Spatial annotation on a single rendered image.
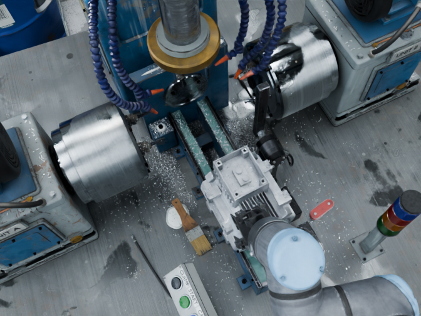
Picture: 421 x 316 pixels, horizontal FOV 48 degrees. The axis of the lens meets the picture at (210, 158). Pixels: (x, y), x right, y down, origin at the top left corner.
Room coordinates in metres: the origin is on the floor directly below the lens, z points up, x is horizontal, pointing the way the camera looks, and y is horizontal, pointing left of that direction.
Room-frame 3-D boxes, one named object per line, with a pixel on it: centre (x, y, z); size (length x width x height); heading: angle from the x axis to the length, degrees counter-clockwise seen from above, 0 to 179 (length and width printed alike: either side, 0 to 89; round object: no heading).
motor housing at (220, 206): (0.43, -0.09, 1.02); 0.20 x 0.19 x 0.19; 22
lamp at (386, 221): (0.32, -0.45, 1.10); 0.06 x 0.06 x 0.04
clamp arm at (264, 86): (0.65, -0.15, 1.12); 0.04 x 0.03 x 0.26; 20
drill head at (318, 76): (0.84, -0.29, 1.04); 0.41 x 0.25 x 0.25; 110
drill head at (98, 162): (0.60, 0.35, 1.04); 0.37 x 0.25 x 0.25; 110
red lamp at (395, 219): (0.32, -0.45, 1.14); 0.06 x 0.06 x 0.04
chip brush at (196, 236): (0.44, 0.09, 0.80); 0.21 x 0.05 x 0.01; 25
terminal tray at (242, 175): (0.47, -0.07, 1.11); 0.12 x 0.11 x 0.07; 22
